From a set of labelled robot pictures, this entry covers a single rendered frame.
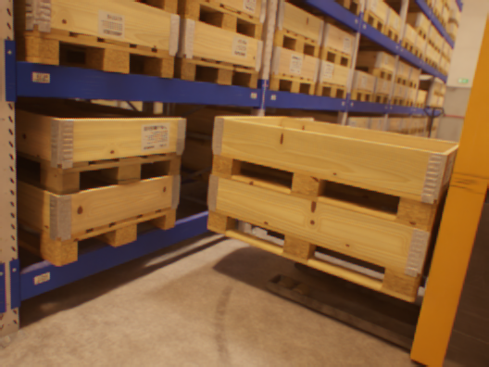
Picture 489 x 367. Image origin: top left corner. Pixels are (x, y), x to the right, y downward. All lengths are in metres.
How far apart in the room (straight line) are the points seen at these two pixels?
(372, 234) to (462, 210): 0.38
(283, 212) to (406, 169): 0.65
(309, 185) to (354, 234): 0.31
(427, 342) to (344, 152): 0.94
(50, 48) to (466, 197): 1.81
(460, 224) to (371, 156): 0.46
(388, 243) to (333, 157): 0.46
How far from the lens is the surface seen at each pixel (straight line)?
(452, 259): 1.92
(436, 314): 2.02
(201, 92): 2.50
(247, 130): 2.12
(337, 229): 1.97
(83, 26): 1.93
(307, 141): 1.96
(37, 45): 1.81
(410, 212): 1.86
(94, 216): 2.05
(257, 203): 2.14
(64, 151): 1.87
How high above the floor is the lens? 1.17
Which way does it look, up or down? 12 degrees down
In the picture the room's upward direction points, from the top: 6 degrees clockwise
